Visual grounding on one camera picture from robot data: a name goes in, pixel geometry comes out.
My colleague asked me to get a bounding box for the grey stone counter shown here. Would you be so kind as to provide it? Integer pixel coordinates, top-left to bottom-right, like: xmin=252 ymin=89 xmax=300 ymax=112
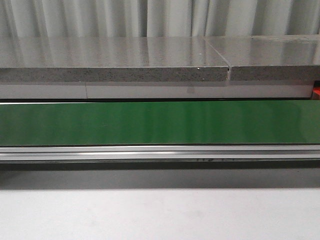
xmin=0 ymin=35 xmax=320 ymax=101

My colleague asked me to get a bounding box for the green conveyor belt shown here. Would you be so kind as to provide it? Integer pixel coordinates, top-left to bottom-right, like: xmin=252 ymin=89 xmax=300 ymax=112
xmin=0 ymin=100 xmax=320 ymax=146

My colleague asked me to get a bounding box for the red plate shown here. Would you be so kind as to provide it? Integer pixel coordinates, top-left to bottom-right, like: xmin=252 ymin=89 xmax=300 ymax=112
xmin=312 ymin=87 xmax=320 ymax=100

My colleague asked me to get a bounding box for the white pleated curtain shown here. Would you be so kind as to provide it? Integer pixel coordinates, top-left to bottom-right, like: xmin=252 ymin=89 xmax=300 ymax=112
xmin=0 ymin=0 xmax=320 ymax=38

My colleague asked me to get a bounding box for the aluminium conveyor frame rail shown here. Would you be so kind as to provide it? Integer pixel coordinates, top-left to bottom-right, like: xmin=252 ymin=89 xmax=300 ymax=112
xmin=0 ymin=144 xmax=320 ymax=164

